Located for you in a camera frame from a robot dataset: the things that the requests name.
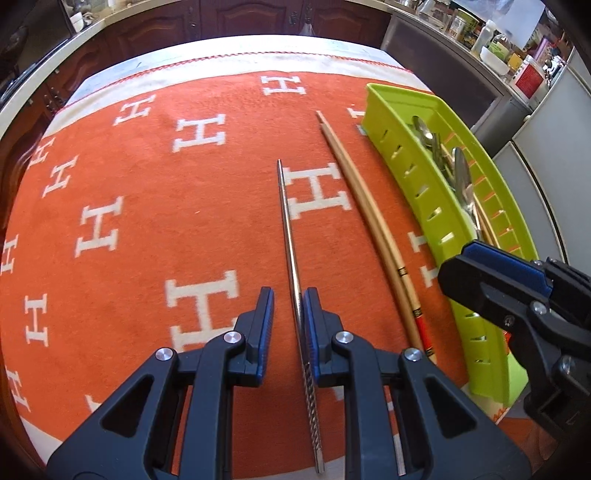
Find large steel serving spoon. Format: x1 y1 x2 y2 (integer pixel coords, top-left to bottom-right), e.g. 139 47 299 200
452 147 476 223

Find small steel teaspoon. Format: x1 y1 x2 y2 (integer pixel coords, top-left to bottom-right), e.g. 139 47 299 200
413 115 452 182

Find dark wood kitchen cabinets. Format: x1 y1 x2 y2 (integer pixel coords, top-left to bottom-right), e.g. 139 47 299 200
0 0 394 195

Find lime green utensil tray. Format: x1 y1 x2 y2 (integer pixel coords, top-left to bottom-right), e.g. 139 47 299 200
363 83 538 406

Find steel chopstick ridged end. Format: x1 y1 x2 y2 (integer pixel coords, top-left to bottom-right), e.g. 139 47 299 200
276 159 325 476

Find red white box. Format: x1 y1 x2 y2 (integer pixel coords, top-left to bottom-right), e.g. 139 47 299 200
512 62 545 100

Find orange H-pattern cloth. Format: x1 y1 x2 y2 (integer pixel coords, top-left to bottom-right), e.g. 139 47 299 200
0 51 560 480

